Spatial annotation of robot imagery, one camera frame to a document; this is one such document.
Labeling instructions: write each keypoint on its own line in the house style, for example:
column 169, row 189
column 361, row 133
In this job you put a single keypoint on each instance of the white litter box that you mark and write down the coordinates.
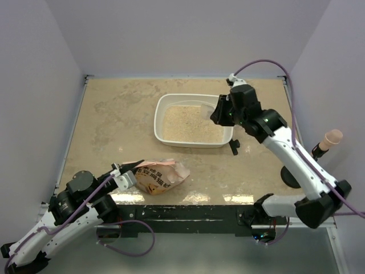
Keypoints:
column 178, row 122

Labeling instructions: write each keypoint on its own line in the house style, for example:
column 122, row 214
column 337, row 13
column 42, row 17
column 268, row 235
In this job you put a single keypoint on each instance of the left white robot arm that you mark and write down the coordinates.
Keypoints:
column 85, row 203

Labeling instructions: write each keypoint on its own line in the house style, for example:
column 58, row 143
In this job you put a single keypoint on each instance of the black scoop stand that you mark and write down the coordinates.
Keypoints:
column 288, row 178

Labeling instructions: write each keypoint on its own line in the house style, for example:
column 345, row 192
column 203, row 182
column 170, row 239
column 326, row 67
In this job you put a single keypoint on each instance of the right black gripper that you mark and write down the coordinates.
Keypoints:
column 218, row 116

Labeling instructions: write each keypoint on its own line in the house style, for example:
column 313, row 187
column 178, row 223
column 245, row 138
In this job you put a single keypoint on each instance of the orange cat litter bag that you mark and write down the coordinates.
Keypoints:
column 157, row 177

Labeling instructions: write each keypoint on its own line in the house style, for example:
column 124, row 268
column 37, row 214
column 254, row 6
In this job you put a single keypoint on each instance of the black bag clip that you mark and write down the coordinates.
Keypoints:
column 234, row 146

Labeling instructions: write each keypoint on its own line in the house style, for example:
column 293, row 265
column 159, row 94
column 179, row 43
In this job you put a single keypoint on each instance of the beige litter scoop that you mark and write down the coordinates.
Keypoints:
column 330, row 139

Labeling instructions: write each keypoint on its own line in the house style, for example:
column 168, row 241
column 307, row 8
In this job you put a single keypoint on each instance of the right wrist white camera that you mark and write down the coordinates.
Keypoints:
column 235, row 81

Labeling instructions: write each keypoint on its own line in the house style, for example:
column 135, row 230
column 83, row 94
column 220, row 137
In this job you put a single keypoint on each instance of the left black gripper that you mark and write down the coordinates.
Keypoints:
column 130, row 165

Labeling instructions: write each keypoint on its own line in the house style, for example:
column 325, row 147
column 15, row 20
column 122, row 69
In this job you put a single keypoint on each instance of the clear plastic litter scoop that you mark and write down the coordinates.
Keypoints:
column 206, row 111

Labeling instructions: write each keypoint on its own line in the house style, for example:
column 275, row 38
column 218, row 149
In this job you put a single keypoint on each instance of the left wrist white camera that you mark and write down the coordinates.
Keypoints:
column 124, row 180

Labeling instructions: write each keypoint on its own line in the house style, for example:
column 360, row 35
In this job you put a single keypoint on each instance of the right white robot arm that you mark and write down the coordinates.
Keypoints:
column 322, row 195

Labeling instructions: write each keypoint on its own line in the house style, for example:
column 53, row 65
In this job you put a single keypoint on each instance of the wrist white camera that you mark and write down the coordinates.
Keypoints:
column 124, row 180
column 235, row 81

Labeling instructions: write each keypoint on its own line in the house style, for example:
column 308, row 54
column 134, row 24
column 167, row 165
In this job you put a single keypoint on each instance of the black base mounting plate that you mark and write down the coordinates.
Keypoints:
column 240, row 220

